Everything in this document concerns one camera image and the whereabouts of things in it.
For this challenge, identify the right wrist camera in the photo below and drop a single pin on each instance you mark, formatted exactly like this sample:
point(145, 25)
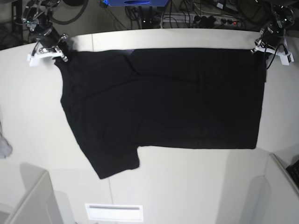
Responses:
point(33, 60)

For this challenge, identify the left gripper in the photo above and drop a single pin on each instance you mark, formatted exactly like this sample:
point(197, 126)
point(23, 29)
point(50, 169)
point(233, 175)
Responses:
point(270, 35)

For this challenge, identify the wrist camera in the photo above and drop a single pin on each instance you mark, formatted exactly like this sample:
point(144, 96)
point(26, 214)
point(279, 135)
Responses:
point(286, 59)
point(33, 60)

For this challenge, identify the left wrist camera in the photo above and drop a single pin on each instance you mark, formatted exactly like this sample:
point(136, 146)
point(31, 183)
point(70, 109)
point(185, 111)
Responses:
point(286, 59)

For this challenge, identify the grey cloth at edge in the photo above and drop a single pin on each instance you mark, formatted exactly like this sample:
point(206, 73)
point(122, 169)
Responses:
point(5, 147)

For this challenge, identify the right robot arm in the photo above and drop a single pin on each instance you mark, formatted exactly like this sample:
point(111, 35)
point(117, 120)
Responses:
point(39, 21)

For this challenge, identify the black keyboard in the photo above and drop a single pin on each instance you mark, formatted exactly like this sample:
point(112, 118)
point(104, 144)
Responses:
point(293, 171)

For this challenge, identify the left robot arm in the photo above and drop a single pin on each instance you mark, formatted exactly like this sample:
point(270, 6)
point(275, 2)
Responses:
point(279, 17)

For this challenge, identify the white power strip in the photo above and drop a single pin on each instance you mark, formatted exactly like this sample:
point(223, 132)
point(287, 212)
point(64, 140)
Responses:
point(203, 19)

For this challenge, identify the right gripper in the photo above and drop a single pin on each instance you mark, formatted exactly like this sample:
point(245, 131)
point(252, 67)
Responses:
point(51, 41)

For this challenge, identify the black T-shirt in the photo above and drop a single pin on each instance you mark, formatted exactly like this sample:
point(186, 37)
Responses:
point(198, 98)

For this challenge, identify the blue box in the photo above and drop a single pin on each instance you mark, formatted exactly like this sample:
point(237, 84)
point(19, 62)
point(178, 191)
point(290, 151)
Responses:
point(132, 3)

